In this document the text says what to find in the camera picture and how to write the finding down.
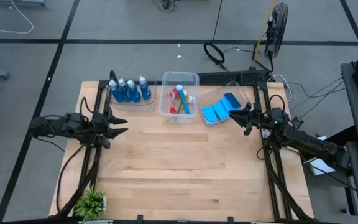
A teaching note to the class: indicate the silver metal frame bracket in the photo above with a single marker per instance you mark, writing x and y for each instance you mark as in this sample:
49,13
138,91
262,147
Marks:
265,133

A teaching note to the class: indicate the small green potted plant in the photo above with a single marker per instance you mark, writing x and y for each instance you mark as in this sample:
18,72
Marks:
90,203

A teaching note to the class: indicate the blue dish brush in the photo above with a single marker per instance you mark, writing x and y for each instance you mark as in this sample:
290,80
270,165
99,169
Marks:
183,99

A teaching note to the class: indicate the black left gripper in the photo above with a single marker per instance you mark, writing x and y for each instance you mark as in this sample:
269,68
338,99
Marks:
99,126

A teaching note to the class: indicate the dark blue sponge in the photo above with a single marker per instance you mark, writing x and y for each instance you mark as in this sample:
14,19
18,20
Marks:
232,100

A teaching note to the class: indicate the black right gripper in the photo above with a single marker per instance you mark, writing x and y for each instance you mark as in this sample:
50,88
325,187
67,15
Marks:
259,119

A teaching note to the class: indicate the black diagonal support beam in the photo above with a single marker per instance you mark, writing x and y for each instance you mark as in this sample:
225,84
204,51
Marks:
342,133

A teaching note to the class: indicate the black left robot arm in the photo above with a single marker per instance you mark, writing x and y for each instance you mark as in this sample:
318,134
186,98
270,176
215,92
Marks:
54,126

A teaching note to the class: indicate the grey dish brush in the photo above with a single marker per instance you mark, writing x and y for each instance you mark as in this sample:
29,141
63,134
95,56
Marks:
180,110

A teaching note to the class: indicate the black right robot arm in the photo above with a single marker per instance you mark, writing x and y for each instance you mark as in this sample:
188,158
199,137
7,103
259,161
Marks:
309,140

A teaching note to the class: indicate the black floor fan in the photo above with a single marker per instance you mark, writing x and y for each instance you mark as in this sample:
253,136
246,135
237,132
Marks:
277,28

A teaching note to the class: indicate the white paper sheet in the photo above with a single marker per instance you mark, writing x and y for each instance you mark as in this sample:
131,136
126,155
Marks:
320,166

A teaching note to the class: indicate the clear deep plastic bin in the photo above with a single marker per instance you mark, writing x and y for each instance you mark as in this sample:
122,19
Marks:
166,105

